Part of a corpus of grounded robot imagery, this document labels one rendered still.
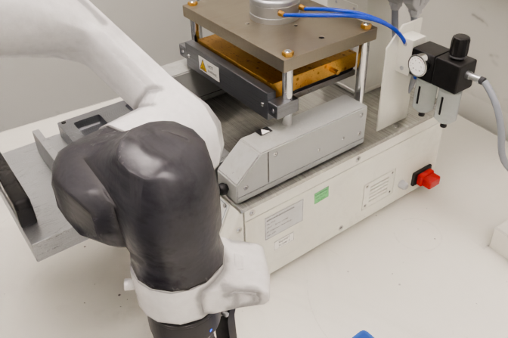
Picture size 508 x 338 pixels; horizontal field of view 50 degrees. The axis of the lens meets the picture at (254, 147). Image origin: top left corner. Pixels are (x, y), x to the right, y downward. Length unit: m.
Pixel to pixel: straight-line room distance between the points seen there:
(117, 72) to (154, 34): 1.80
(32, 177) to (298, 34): 0.43
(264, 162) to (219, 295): 0.28
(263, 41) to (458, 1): 0.64
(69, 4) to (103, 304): 0.49
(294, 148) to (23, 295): 0.49
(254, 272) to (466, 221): 0.60
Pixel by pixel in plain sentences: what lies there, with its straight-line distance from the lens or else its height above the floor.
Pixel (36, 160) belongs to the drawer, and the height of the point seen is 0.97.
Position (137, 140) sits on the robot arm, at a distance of 0.45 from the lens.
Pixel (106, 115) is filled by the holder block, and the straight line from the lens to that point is 0.88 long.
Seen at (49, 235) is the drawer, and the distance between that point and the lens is 0.72.
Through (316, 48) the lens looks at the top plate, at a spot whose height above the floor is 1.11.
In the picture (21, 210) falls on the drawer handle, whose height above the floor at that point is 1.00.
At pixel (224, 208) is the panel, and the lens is 0.79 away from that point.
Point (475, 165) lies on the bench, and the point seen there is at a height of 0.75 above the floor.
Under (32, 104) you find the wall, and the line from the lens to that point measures 2.35.
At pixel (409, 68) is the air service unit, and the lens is 0.85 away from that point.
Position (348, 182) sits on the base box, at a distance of 0.91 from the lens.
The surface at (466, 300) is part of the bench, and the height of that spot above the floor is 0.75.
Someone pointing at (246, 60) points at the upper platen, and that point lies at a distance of 0.86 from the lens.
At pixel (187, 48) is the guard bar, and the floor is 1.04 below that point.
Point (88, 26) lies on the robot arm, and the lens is 0.61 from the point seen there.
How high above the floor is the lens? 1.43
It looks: 35 degrees down
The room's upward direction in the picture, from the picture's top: 2 degrees counter-clockwise
